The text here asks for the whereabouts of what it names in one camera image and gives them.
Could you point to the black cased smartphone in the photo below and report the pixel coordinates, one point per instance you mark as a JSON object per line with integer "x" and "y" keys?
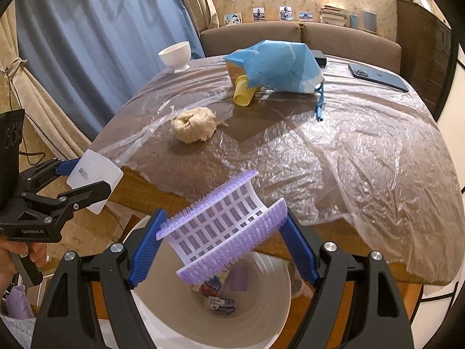
{"x": 319, "y": 58}

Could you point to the beige patterned curtain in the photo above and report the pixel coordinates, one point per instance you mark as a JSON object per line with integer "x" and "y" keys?
{"x": 40, "y": 109}
{"x": 194, "y": 0}

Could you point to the blue curtain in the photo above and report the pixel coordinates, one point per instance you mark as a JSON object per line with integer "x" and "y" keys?
{"x": 101, "y": 43}

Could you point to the round white wall fixture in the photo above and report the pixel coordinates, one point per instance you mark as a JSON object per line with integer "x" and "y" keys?
{"x": 423, "y": 2}

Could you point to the red label snack packet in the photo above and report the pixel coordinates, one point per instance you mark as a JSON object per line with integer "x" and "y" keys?
{"x": 211, "y": 284}

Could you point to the brown sofa back cushion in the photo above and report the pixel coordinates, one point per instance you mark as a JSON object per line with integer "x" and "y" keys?
{"x": 356, "y": 45}
{"x": 250, "y": 40}

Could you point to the cardboard box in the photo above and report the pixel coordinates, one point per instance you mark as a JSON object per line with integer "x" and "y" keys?
{"x": 234, "y": 71}

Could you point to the photo print with bowl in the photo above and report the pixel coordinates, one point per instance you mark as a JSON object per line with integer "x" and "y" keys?
{"x": 286, "y": 13}

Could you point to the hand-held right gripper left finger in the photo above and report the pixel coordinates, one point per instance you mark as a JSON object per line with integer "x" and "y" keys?
{"x": 145, "y": 251}

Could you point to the light blue cylinder container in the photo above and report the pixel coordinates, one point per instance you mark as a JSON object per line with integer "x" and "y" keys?
{"x": 354, "y": 21}

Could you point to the yellow plastic cup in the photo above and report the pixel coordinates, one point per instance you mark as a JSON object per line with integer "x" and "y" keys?
{"x": 243, "y": 94}

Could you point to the dark wooden cabinet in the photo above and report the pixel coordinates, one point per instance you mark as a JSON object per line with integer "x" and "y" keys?
{"x": 421, "y": 51}

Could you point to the lilac fabric pouch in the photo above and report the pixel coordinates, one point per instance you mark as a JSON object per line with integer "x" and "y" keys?
{"x": 20, "y": 303}

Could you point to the white panelled sliding door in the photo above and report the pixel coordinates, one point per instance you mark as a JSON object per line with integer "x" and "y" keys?
{"x": 452, "y": 91}

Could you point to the person's left hand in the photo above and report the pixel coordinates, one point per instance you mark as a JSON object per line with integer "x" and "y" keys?
{"x": 11, "y": 261}

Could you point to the crumpled beige tissue wad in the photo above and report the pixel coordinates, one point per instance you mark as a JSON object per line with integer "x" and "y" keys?
{"x": 192, "y": 125}

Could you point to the blue white snack packet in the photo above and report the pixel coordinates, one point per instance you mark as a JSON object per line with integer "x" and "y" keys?
{"x": 219, "y": 304}

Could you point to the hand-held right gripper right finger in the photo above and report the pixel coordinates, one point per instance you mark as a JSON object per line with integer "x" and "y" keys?
{"x": 301, "y": 251}

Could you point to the landscape photo print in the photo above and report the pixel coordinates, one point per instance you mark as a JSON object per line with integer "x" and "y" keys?
{"x": 305, "y": 16}

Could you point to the stack of books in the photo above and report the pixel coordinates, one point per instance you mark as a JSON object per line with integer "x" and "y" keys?
{"x": 333, "y": 15}

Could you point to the white round bin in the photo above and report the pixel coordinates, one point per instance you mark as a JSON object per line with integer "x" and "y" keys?
{"x": 269, "y": 316}

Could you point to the small photo print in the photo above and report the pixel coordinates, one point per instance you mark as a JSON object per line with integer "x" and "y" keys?
{"x": 259, "y": 14}

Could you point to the white footed bowl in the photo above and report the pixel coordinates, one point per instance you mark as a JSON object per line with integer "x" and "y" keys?
{"x": 175, "y": 53}

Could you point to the purple plastic basket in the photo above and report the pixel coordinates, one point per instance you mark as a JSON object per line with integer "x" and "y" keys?
{"x": 218, "y": 221}

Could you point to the blue smartphone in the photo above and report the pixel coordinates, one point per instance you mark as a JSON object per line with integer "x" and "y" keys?
{"x": 381, "y": 77}

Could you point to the tilted photo print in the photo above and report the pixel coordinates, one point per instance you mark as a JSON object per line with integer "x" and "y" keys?
{"x": 233, "y": 19}

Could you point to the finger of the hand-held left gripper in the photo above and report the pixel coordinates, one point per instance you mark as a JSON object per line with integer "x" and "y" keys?
{"x": 90, "y": 192}
{"x": 67, "y": 165}

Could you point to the grey cylinder speaker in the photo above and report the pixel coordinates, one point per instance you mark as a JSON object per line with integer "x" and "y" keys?
{"x": 370, "y": 21}

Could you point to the small purple block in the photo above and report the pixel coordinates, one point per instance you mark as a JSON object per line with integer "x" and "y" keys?
{"x": 239, "y": 278}

